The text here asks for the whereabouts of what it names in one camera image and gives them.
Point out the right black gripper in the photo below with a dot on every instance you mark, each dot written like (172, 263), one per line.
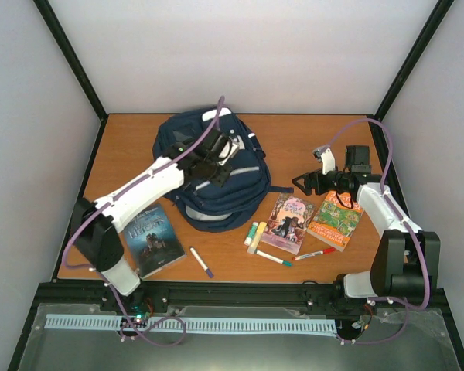
(310, 177)

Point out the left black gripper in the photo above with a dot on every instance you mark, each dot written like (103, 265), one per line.
(220, 181)

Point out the navy blue backpack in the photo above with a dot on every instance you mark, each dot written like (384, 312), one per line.
(206, 206)

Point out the dark Wuthering Heights book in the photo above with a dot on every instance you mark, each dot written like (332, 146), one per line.
(152, 241)

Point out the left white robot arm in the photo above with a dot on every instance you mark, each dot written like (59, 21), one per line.
(97, 224)

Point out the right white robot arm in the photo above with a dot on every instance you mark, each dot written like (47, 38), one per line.
(405, 266)

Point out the pink Taming Shrew book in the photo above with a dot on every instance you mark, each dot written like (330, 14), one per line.
(287, 224)

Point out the orange Treehouse book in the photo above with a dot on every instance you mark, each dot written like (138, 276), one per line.
(336, 219)

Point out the red cap marker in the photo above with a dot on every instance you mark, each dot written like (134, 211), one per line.
(314, 254)

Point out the yellow highlighter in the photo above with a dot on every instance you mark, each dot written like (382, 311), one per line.
(256, 238)

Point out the green white glue stick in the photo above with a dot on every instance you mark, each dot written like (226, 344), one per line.
(251, 233)

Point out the teal cap marker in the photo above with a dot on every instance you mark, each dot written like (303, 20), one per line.
(273, 258)

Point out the purple cap marker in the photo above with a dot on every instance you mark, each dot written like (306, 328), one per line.
(201, 262)

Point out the small circuit board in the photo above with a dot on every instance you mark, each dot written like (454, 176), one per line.
(143, 314)

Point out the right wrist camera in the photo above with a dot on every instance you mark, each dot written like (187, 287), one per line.
(324, 155)

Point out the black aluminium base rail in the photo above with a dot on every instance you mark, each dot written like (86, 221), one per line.
(159, 297)

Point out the left black frame post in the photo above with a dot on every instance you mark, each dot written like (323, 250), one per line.
(54, 26)

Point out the black frame post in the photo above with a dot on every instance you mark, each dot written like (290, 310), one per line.
(54, 26)
(415, 53)

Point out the light blue cable duct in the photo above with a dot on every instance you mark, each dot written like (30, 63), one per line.
(202, 326)

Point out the right black frame post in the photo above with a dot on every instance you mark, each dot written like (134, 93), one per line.
(415, 53)

